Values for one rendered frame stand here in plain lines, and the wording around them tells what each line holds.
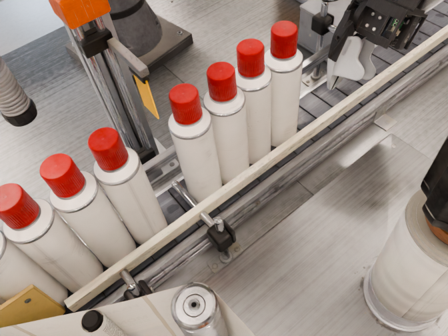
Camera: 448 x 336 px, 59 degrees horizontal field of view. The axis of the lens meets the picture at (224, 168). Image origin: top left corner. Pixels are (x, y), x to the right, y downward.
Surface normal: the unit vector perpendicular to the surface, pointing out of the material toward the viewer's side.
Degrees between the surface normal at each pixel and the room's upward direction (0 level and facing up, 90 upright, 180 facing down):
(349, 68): 63
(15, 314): 90
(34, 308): 90
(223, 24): 0
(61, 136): 0
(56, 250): 90
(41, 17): 0
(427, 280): 88
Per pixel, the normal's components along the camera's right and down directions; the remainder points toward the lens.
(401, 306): -0.62, 0.65
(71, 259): 0.76, 0.48
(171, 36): -0.09, -0.57
